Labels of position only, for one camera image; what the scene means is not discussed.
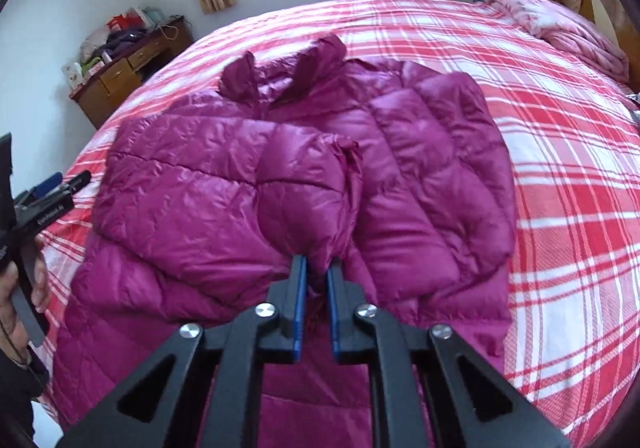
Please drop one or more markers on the clutter pile on desk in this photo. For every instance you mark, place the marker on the clutter pile on desk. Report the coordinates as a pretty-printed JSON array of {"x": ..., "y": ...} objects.
[{"x": 109, "y": 41}]

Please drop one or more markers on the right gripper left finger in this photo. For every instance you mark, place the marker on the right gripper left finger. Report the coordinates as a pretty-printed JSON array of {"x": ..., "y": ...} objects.
[{"x": 203, "y": 387}]

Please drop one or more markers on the pink folded quilt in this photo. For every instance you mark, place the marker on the pink folded quilt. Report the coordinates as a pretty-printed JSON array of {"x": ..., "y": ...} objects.
[{"x": 567, "y": 31}]

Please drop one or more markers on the person's left hand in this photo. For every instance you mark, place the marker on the person's left hand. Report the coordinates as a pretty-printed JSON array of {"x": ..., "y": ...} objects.
[{"x": 24, "y": 298}]

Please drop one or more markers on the brown wooden desk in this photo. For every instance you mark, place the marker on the brown wooden desk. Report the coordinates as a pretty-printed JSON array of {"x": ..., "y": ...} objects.
[{"x": 104, "y": 92}]

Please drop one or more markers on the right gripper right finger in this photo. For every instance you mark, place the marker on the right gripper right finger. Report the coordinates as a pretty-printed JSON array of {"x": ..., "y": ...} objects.
[{"x": 429, "y": 387}]

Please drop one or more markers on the magenta quilted down jacket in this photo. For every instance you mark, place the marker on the magenta quilted down jacket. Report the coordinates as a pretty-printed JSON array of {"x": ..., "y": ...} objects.
[{"x": 393, "y": 168}]

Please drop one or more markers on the red plaid bed sheet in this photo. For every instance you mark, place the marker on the red plaid bed sheet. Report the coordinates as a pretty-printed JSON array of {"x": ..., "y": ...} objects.
[{"x": 573, "y": 290}]

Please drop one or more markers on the wooden bed headboard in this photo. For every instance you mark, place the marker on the wooden bed headboard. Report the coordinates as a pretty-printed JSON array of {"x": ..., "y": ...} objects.
[{"x": 612, "y": 20}]

